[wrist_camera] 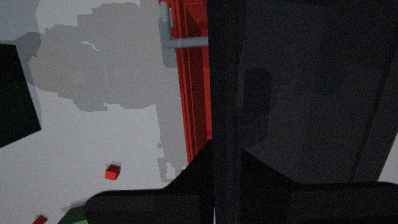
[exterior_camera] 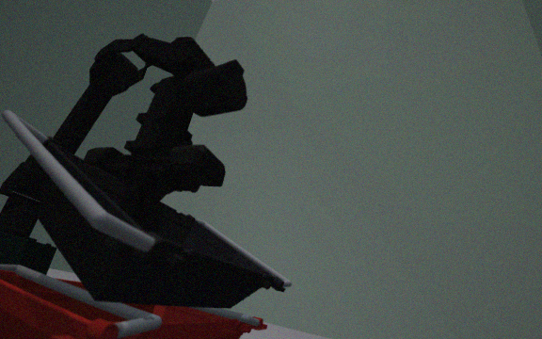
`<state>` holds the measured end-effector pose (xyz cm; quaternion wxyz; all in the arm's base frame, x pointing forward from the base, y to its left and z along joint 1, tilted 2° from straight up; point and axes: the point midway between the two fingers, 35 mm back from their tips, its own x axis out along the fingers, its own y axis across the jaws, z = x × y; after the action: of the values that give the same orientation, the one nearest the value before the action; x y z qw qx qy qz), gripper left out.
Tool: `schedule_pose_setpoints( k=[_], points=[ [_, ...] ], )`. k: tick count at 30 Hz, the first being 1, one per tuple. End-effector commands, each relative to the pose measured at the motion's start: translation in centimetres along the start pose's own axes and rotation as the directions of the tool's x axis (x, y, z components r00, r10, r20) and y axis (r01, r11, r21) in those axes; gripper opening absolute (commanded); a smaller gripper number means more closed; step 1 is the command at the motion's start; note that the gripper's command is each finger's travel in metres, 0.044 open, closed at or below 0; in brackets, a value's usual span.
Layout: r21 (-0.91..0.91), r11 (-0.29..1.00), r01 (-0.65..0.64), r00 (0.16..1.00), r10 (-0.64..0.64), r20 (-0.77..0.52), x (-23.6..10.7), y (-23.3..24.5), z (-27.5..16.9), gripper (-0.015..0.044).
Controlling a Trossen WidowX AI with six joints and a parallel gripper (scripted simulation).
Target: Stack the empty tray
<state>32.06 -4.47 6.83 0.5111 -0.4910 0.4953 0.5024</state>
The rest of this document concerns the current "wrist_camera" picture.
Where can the green rectangular block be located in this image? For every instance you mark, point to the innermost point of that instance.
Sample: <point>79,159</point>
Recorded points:
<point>74,216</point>

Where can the red plastic tray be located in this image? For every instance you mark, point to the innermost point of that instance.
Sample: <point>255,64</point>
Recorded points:
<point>189,18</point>

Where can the small red block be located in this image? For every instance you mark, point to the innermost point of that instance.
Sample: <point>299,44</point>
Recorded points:
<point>112,172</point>
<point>40,220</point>

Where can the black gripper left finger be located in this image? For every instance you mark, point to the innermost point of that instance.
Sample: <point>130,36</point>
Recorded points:
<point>188,199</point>

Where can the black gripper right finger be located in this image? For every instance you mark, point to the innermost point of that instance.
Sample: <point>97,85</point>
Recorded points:
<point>269,197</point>

